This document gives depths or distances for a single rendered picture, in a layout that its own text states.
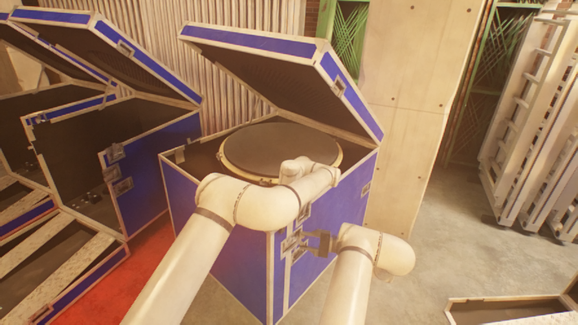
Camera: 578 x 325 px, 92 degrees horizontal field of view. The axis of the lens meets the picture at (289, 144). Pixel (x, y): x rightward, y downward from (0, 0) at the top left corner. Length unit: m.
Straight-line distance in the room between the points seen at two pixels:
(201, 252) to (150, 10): 3.73
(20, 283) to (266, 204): 2.41
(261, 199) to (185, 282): 0.26
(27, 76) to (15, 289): 2.90
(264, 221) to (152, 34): 3.73
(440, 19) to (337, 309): 1.80
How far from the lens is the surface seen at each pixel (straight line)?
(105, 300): 2.56
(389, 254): 1.05
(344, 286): 0.91
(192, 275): 0.78
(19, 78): 4.99
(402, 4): 2.14
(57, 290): 2.66
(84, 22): 2.15
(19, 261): 3.04
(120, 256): 2.68
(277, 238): 1.41
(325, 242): 1.53
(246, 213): 0.77
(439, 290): 2.63
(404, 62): 2.17
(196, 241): 0.78
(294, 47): 1.26
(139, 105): 3.40
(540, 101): 3.03
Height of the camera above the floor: 1.90
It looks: 27 degrees down
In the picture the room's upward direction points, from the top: 2 degrees clockwise
